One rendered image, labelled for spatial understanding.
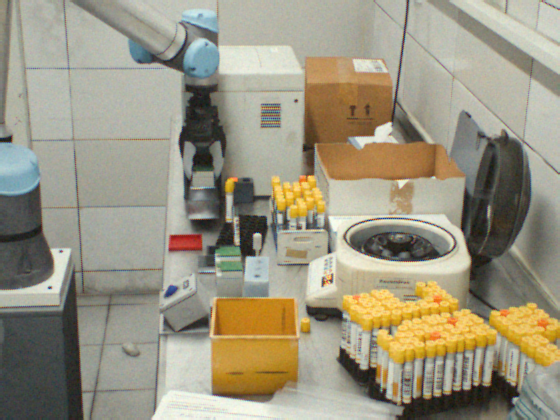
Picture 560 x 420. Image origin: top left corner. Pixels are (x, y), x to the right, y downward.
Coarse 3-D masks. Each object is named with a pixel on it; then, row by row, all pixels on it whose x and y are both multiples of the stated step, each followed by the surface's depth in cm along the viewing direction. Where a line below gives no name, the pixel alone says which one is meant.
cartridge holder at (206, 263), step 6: (210, 246) 192; (216, 246) 192; (222, 246) 193; (228, 246) 193; (234, 246) 193; (210, 252) 193; (198, 258) 192; (204, 258) 192; (210, 258) 188; (198, 264) 190; (204, 264) 190; (210, 264) 189; (198, 270) 189; (204, 270) 189; (210, 270) 189
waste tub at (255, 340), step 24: (216, 312) 157; (240, 312) 158; (264, 312) 158; (288, 312) 158; (216, 336) 145; (240, 336) 145; (264, 336) 145; (288, 336) 146; (216, 360) 147; (240, 360) 147; (264, 360) 147; (288, 360) 147; (216, 384) 148; (240, 384) 148; (264, 384) 148
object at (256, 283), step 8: (248, 264) 169; (264, 264) 169; (248, 272) 166; (256, 272) 166; (264, 272) 166; (248, 280) 163; (256, 280) 163; (264, 280) 163; (248, 288) 164; (256, 288) 164; (264, 288) 164; (248, 296) 164; (256, 296) 164; (264, 296) 164
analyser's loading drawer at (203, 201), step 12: (192, 180) 218; (216, 180) 227; (192, 192) 214; (204, 192) 214; (216, 192) 217; (192, 204) 209; (204, 204) 209; (216, 204) 209; (192, 216) 210; (204, 216) 210; (216, 216) 210
